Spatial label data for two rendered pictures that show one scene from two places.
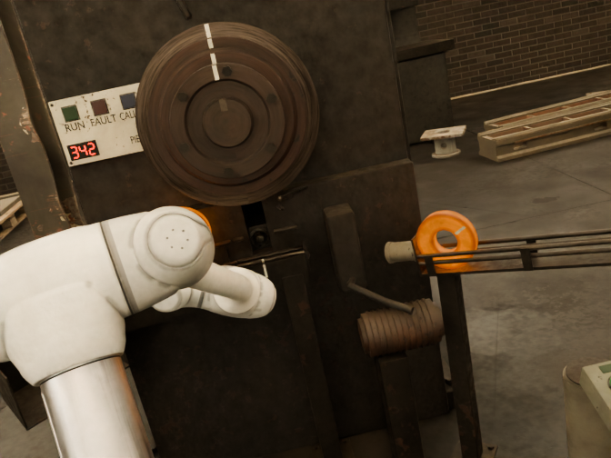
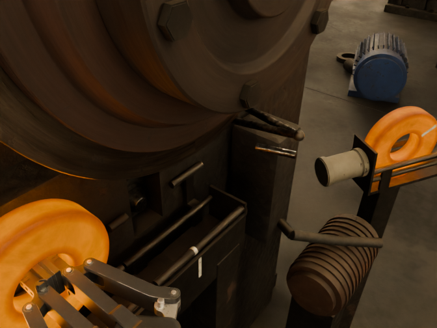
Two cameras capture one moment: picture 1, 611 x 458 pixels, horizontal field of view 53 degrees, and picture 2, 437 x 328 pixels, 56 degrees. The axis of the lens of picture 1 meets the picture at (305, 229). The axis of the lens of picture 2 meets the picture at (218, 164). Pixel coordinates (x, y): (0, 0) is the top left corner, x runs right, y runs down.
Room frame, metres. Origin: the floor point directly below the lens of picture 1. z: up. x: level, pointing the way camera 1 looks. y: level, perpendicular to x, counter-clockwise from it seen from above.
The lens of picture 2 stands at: (1.31, 0.43, 1.16)
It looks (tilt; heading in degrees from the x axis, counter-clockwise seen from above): 36 degrees down; 309
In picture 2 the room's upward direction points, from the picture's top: 1 degrees clockwise
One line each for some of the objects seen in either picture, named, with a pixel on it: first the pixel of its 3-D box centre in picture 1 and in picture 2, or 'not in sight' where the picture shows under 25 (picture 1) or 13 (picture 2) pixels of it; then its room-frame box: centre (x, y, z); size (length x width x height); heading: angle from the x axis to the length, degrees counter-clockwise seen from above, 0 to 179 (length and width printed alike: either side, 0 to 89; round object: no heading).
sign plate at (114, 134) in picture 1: (105, 124); not in sight; (1.71, 0.48, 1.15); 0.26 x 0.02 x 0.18; 92
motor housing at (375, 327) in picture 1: (410, 389); (318, 317); (1.49, -0.20, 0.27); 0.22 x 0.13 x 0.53; 92
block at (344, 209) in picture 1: (345, 247); (259, 178); (1.64, -0.10, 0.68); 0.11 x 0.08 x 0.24; 2
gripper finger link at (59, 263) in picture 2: not in sight; (70, 265); (1.58, 0.31, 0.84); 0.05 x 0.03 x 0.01; 2
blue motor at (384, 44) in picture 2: not in sight; (379, 64); (2.10, -2.10, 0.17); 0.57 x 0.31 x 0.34; 112
